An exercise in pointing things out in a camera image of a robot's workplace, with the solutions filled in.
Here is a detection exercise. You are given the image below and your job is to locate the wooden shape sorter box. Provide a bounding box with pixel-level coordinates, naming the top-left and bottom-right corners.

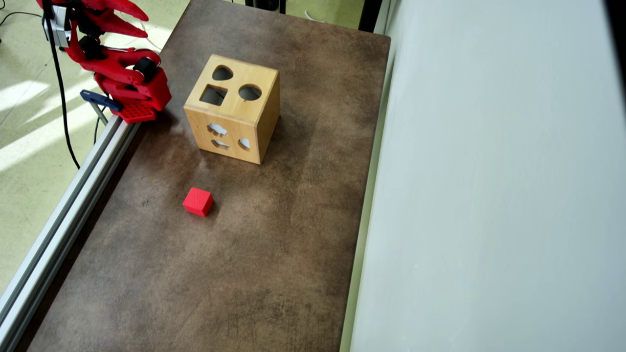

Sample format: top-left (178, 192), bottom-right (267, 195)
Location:
top-left (183, 54), bottom-right (281, 165)

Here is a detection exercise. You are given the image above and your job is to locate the black post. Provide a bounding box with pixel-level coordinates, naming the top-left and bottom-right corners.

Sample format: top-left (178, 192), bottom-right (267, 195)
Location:
top-left (358, 0), bottom-right (383, 33)

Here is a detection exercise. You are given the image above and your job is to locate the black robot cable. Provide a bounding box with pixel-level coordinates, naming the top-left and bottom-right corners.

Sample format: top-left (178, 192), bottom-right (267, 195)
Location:
top-left (43, 15), bottom-right (81, 170)

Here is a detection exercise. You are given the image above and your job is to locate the black furniture base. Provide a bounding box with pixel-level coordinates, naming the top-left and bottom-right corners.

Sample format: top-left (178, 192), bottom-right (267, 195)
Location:
top-left (245, 0), bottom-right (287, 13)

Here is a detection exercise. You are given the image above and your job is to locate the aluminium profile rail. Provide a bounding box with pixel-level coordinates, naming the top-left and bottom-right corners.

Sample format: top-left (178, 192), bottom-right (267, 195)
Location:
top-left (0, 113), bottom-right (142, 352)

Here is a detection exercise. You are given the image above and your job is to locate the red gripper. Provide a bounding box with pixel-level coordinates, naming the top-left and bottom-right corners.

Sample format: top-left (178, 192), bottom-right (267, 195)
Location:
top-left (37, 0), bottom-right (149, 40)

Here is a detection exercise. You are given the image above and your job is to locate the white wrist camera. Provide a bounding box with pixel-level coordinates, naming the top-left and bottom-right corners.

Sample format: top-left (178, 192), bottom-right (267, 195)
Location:
top-left (43, 5), bottom-right (73, 48)

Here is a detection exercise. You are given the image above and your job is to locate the red cube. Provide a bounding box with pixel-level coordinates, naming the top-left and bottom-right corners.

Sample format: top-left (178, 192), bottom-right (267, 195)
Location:
top-left (182, 187), bottom-right (215, 217)

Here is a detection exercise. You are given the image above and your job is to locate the thin black floor cable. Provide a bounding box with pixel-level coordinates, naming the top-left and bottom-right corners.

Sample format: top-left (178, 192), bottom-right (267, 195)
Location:
top-left (0, 11), bottom-right (43, 26)

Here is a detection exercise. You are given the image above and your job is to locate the blue handled clamp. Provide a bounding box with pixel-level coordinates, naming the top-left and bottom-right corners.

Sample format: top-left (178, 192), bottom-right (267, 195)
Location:
top-left (80, 89), bottom-right (123, 127)

